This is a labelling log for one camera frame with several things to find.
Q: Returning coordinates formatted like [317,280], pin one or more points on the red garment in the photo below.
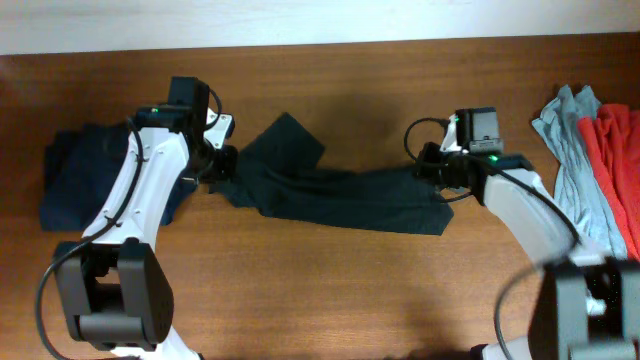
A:
[612,145]

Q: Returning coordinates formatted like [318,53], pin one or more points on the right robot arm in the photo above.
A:
[587,307]

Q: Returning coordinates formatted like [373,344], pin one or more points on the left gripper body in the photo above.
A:
[212,165]

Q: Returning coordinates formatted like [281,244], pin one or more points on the folded navy blue garment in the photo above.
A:
[80,169]

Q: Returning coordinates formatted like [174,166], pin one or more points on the light blue-grey garment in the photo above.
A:
[577,191]

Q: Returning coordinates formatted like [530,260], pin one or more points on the dark green t-shirt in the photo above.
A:
[278,174]

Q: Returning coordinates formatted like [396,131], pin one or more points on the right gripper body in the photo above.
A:
[440,166]

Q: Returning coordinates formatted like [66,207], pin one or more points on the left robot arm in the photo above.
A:
[113,291]

